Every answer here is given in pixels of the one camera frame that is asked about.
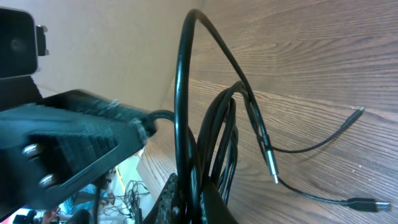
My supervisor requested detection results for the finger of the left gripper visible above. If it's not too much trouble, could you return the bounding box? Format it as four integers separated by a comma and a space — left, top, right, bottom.
1, 90, 155, 215

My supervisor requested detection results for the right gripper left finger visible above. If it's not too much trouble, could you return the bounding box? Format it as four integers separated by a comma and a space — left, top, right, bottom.
142, 174, 183, 224

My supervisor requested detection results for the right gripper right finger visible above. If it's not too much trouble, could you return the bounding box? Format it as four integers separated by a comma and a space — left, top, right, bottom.
200, 177, 238, 224

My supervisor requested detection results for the black USB cable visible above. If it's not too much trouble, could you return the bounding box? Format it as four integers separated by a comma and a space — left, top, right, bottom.
195, 80, 392, 213
146, 8, 280, 224

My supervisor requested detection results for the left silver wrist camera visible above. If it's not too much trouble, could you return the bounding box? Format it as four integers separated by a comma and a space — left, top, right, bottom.
1, 7, 49, 79

